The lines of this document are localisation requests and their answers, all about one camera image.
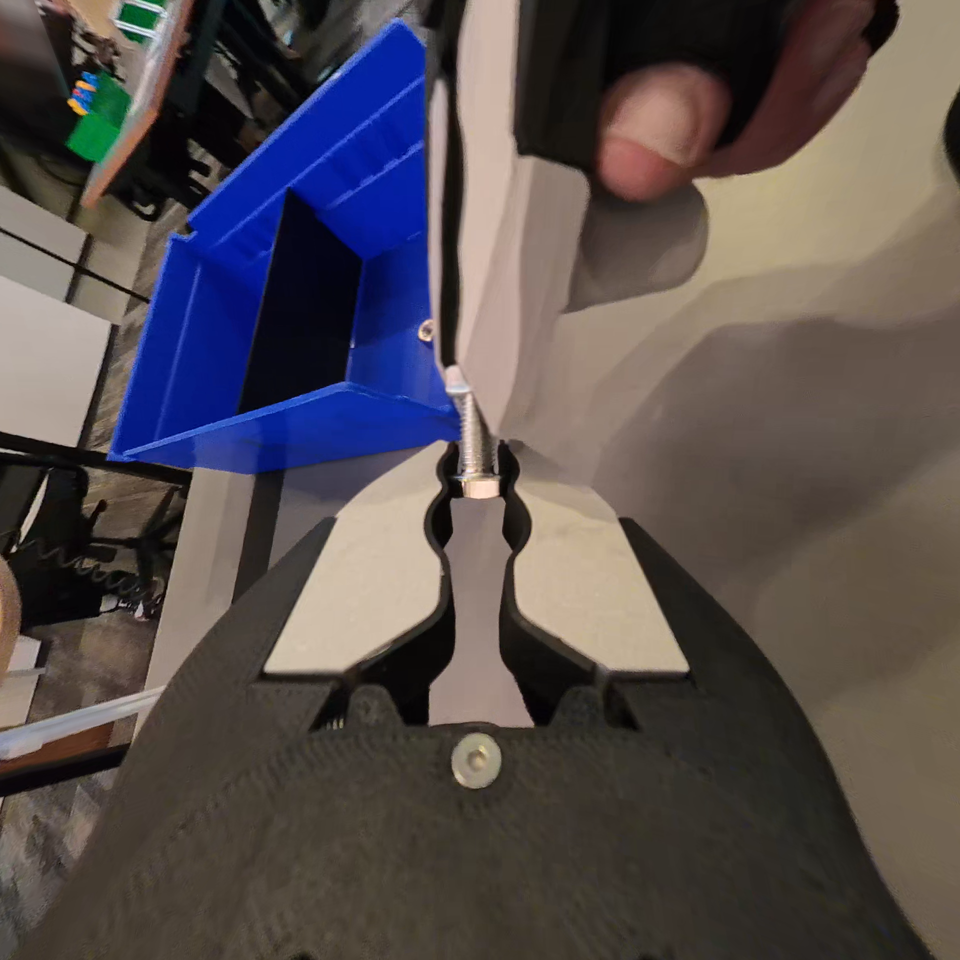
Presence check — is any person's right hand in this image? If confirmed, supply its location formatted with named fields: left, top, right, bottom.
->
left=597, top=0, right=882, bottom=204

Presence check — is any blue plastic bin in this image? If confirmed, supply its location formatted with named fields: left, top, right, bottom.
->
left=108, top=18, right=462, bottom=474

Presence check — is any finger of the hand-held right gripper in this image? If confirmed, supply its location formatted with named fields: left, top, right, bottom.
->
left=424, top=71, right=462, bottom=376
left=453, top=0, right=711, bottom=444

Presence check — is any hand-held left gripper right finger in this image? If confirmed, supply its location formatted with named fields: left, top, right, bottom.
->
left=497, top=439, right=693, bottom=724

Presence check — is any green bin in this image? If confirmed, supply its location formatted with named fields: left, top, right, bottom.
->
left=66, top=71, right=130, bottom=162
left=116, top=0, right=168, bottom=40

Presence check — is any silver hex bolt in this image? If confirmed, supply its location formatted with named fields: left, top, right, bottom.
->
left=447, top=366, right=502, bottom=501

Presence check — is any wooden desk with green bins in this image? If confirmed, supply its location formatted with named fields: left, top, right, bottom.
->
left=78, top=0, right=196, bottom=209

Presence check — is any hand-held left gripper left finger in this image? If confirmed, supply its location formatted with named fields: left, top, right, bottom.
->
left=262, top=439, right=459, bottom=724

